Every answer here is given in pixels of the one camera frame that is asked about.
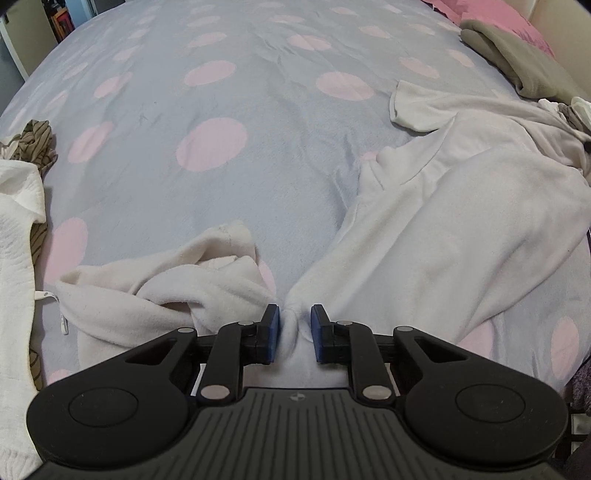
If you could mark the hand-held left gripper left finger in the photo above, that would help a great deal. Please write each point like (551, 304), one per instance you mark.
(272, 333)

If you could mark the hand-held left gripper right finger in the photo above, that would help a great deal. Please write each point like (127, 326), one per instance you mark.
(317, 333)

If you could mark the white fleece garment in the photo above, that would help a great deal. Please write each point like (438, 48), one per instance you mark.
(461, 230)

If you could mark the grey pink-dotted bed cover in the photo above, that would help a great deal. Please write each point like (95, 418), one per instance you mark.
(258, 138)

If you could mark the white knitted cloth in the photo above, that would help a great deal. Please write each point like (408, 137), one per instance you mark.
(14, 240)

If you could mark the brown striped garment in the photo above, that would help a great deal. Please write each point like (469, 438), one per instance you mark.
(37, 138)

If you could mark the small crumpled white cloth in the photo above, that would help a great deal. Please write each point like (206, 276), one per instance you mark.
(579, 115)

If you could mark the folded olive fleece garment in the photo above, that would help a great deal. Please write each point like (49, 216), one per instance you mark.
(521, 60)

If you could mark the pink pillow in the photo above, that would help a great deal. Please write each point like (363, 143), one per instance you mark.
(489, 10)

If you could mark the bookshelf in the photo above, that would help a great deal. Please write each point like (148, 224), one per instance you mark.
(64, 18)

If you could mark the beige headboard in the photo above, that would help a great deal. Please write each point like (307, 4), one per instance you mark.
(563, 23)

